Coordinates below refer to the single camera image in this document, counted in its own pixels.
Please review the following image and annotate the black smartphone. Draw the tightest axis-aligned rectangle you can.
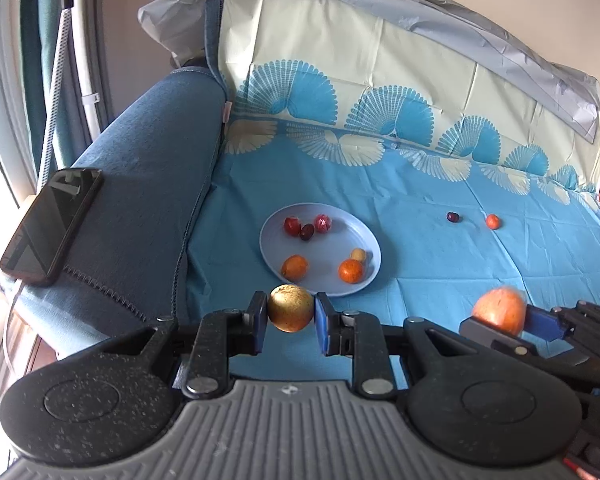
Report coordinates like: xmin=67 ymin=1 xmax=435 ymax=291
xmin=0 ymin=166 xmax=104 ymax=287

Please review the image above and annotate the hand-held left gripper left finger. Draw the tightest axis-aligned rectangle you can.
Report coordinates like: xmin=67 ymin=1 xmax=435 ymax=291
xmin=140 ymin=290 xmax=270 ymax=397

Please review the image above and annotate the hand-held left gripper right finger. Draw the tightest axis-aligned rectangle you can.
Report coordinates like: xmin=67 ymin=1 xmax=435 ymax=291
xmin=314 ymin=291 xmax=448 ymax=397

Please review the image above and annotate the light blue plate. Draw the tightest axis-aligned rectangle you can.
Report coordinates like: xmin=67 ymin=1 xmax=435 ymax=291
xmin=259 ymin=203 xmax=383 ymax=297

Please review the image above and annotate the orange fruit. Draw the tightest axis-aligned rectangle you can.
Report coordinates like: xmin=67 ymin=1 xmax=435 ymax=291
xmin=472 ymin=286 xmax=527 ymax=337

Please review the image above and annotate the grey plastic cover sheet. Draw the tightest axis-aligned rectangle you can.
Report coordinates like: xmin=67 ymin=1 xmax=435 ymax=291
xmin=137 ymin=0 xmax=600 ymax=147

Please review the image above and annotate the golden brown longan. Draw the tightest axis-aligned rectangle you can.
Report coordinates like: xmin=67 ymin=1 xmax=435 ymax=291
xmin=267 ymin=284 xmax=315 ymax=333

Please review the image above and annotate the blue patterned cloth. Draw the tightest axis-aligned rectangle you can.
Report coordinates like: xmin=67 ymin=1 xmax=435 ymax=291
xmin=185 ymin=0 xmax=600 ymax=386

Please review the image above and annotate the teal curtain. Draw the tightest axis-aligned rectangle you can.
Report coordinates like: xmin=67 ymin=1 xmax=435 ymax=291
xmin=19 ymin=0 xmax=88 ymax=161

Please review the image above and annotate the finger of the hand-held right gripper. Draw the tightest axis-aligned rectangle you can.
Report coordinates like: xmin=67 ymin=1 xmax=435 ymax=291
xmin=459 ymin=316 xmax=595 ymax=370
xmin=524 ymin=300 xmax=600 ymax=357

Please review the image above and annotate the blue fabric sofa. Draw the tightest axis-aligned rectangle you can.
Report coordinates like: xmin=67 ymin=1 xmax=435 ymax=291
xmin=10 ymin=0 xmax=600 ymax=376

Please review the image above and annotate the white window frame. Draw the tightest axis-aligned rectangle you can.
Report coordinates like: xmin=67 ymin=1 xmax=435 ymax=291
xmin=0 ymin=0 xmax=37 ymax=207

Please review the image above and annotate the white pipe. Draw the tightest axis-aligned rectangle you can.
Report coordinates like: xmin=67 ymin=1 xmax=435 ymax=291
xmin=71 ymin=0 xmax=104 ymax=137

